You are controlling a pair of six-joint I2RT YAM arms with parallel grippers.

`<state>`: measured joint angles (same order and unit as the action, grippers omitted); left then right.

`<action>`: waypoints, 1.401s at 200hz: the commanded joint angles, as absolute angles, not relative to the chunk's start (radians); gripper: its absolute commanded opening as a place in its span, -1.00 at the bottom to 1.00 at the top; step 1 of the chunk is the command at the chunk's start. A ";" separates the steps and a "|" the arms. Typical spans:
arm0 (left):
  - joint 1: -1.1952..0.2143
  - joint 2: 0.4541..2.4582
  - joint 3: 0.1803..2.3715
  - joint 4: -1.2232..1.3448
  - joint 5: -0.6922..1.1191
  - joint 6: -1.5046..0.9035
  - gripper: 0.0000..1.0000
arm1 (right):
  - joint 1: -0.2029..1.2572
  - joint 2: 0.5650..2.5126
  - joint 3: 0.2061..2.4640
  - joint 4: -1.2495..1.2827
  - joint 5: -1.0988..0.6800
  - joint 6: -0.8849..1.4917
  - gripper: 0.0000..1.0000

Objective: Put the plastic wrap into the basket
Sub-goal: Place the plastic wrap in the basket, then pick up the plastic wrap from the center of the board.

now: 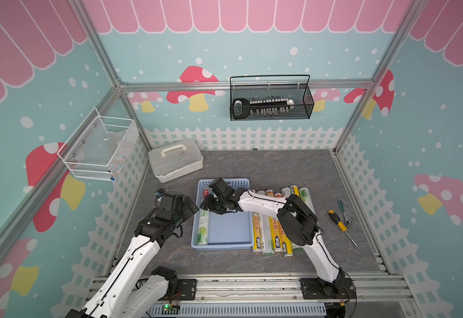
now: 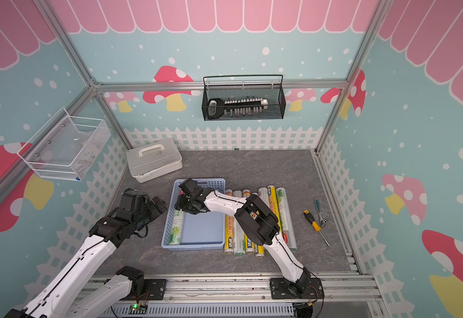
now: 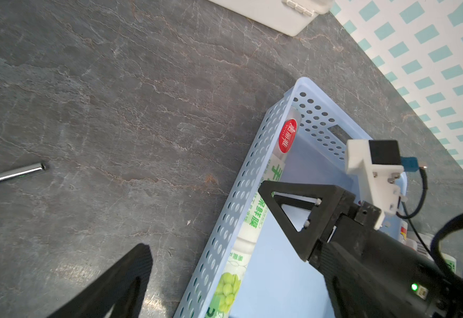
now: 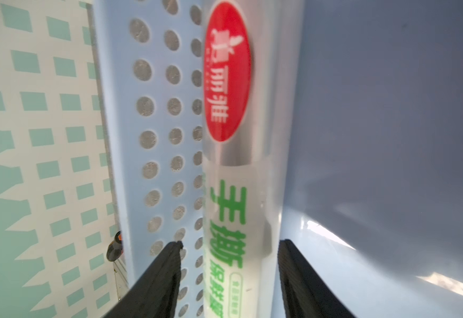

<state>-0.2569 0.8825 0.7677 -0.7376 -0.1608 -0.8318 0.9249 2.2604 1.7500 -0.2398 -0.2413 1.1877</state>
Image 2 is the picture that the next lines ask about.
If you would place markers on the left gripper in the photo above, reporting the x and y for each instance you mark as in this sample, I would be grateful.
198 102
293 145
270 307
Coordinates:
160 204

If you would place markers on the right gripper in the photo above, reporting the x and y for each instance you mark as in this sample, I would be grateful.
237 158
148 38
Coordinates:
179 204

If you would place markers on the white plastic storage box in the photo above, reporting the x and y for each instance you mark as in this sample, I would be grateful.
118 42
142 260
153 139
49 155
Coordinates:
154 160

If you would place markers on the black wire mesh basket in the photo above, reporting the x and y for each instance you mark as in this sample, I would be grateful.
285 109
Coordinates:
248 97

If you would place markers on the yellow orange wrap roll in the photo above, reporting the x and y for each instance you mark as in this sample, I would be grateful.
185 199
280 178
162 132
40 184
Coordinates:
249 245

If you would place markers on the yellow blue-label wrap roll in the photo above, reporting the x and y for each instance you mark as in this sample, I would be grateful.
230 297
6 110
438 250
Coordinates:
259 251

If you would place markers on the black socket bit holder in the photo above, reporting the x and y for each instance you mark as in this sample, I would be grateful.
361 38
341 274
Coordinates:
219 108

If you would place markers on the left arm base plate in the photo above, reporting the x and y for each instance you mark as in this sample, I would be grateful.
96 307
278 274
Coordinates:
147 290

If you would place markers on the green handled tool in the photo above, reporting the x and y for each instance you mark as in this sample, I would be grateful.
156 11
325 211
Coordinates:
322 219

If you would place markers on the clear green wrap roll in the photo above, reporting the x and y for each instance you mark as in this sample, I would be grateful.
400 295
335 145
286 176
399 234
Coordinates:
239 239

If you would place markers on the yellow red wrap roll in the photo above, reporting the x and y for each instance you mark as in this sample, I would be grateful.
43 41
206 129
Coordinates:
229 234

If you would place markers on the silver green wrap roll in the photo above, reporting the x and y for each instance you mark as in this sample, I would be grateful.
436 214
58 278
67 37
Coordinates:
286 220

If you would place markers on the yellow black screwdriver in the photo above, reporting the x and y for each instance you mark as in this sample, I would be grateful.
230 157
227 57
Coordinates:
310 218

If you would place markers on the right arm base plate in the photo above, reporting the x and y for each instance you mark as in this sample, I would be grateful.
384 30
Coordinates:
283 289

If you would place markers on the grey slotted cable duct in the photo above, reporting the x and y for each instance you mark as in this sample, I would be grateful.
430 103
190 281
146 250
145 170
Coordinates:
268 309

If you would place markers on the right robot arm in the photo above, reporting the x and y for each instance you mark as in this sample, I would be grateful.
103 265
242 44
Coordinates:
258 222

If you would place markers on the small green circuit board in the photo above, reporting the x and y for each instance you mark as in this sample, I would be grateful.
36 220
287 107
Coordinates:
137 309

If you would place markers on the white wire mesh basket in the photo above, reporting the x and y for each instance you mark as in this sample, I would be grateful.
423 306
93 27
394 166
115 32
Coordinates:
65 147

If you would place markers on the white green wrap roll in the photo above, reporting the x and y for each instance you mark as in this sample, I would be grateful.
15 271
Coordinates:
177 225

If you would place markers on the yellow red-end wrap roll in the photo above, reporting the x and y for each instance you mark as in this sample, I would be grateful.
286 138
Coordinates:
272 199

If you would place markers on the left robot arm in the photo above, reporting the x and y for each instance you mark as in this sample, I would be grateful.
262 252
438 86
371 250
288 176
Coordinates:
58 299

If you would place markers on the light blue plastic basket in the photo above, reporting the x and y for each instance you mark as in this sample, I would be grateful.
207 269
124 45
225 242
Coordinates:
204 231

